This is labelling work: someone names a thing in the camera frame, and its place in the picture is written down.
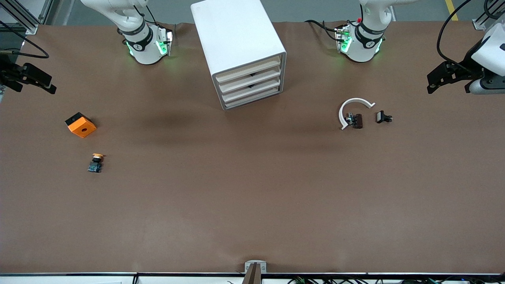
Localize orange and black box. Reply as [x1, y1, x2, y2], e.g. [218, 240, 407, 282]
[65, 112, 97, 138]

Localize white curved plastic arc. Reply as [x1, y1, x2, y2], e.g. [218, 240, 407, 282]
[339, 98, 376, 130]

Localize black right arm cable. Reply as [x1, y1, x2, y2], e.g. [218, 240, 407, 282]
[0, 21, 50, 59]

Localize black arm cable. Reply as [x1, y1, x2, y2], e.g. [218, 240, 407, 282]
[0, 21, 50, 59]
[436, 0, 474, 74]

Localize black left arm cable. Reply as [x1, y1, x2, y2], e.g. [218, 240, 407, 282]
[436, 0, 474, 74]

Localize aluminium frame post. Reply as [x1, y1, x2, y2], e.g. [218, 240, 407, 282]
[472, 0, 505, 31]
[0, 0, 54, 35]

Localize yellow push button switch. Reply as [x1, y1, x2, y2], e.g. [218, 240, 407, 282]
[87, 153, 106, 173]

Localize black base cable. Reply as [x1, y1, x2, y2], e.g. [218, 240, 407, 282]
[305, 19, 340, 42]

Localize black table edge rail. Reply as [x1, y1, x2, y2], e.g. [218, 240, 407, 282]
[0, 272, 505, 284]

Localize tangled cables under table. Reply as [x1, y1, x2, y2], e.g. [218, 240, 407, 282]
[288, 276, 505, 284]

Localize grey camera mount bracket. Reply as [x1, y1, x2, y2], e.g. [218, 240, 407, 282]
[244, 260, 267, 284]

